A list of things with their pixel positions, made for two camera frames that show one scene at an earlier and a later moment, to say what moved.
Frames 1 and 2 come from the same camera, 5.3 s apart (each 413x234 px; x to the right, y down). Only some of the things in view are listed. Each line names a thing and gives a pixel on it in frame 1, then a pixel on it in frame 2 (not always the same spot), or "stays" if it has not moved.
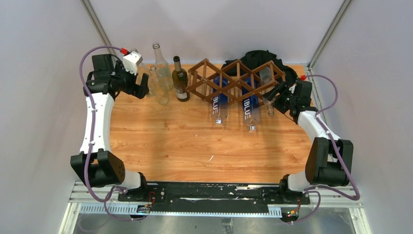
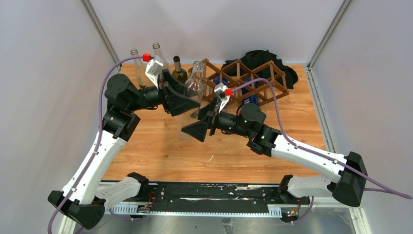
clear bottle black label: [143, 69] stays
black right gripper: [271, 94] → [198, 129]
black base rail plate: [215, 196] stays
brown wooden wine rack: [238, 81] stays
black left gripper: [139, 91] → [172, 94]
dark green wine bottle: [180, 80] stays
